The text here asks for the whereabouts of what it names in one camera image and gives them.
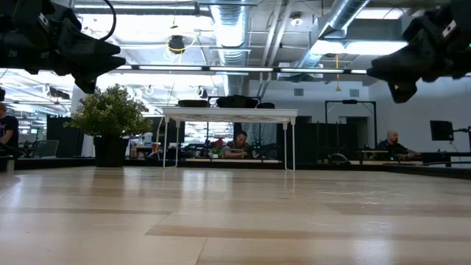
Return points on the white lattice shelf rack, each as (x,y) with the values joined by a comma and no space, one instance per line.
(230,115)

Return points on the green potted plant black pot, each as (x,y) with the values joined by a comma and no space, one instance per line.
(110,110)

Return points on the small green desk plant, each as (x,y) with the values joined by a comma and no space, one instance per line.
(217,151)

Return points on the grey wall vent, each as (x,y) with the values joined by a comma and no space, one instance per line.
(354,92)
(299,92)

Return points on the stack of black bowls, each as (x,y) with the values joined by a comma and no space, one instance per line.
(237,98)

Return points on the black monitor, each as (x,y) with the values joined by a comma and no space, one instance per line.
(441,130)

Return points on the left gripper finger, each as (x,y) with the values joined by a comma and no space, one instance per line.
(99,64)
(97,48)

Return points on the black room partition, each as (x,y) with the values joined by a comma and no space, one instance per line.
(312,141)
(60,136)

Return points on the person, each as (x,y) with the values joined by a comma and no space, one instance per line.
(8,129)
(395,146)
(239,144)

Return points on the rectangular ceiling light panel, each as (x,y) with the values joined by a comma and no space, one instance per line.
(379,14)

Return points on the silver spiral ceiling duct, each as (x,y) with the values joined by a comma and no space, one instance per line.
(230,29)
(342,11)

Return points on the black teardrop mini plate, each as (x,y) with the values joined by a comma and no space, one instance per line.
(265,105)

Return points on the yellow hanging pendant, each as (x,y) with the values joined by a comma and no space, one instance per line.
(338,88)

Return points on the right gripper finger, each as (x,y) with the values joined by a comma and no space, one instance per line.
(401,76)
(401,62)

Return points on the long ceiling light strip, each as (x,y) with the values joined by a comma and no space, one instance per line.
(239,68)

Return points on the black desk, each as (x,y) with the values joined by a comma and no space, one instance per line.
(447,154)

